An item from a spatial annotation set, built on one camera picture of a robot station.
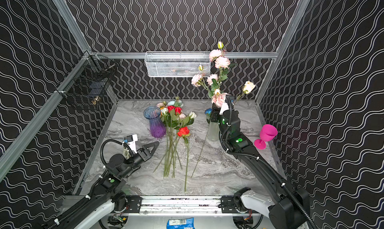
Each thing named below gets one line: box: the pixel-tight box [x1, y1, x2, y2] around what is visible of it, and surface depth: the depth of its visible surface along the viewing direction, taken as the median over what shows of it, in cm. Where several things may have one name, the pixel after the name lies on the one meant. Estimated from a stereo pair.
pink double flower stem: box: [191, 64, 212, 97], surface depth 84 cm
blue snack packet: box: [166, 217, 195, 229], surface depth 70 cm
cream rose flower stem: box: [234, 81, 256, 104], surface depth 70 cm
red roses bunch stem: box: [153, 116, 183, 179], surface depth 94 cm
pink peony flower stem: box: [208, 41, 236, 98], surface depth 75 cm
